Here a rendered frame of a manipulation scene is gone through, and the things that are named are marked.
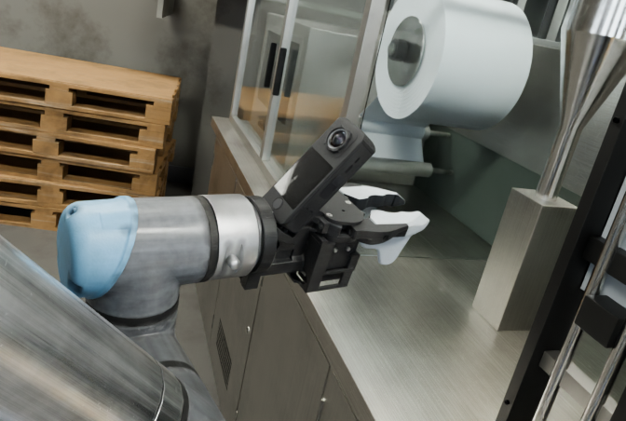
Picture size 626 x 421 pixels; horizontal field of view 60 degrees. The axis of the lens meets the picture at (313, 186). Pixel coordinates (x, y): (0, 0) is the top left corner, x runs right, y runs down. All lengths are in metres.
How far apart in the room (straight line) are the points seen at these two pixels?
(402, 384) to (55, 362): 0.68
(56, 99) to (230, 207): 2.59
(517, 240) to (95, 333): 0.89
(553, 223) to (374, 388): 0.46
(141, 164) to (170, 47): 1.16
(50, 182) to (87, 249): 2.76
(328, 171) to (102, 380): 0.26
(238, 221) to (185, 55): 3.48
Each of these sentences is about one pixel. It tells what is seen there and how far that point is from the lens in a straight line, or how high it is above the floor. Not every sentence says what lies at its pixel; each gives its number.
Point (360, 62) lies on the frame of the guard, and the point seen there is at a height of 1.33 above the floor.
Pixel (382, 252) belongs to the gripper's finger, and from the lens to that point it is 0.57.
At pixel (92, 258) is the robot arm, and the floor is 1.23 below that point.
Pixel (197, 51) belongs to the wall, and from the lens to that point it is 3.90.
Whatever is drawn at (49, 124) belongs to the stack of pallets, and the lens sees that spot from 3.07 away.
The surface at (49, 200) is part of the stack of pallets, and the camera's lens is 3.20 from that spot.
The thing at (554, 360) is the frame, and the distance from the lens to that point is 0.79.
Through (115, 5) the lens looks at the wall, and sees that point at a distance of 3.95.
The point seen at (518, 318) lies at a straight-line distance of 1.16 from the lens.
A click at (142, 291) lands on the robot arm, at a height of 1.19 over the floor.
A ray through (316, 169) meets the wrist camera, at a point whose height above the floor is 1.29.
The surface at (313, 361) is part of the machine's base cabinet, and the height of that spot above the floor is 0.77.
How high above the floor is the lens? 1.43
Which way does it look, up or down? 18 degrees down
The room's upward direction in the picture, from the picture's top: 12 degrees clockwise
